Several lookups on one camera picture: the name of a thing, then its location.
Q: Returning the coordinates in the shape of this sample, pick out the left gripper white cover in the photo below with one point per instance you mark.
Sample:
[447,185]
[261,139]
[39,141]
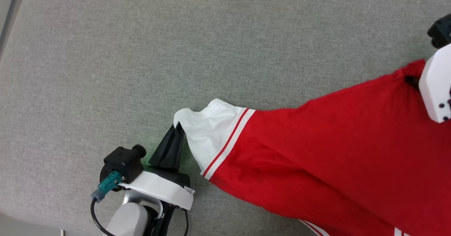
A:
[165,190]

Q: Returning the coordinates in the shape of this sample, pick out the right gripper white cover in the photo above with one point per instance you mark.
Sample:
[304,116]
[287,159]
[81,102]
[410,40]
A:
[437,88]

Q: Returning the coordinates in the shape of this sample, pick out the red and white garment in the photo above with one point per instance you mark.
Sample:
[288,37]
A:
[317,151]

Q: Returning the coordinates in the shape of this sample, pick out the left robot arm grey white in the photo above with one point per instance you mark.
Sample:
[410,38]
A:
[127,222]

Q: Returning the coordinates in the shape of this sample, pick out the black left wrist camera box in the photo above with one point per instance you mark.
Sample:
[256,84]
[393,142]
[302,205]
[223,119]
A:
[121,162]

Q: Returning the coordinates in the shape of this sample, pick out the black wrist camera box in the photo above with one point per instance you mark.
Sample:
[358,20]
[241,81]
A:
[442,31]
[121,162]

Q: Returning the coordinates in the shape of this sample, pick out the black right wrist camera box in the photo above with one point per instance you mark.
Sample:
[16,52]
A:
[442,31]

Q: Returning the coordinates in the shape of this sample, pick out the teal left camera connector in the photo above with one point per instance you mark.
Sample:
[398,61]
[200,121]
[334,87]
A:
[109,185]

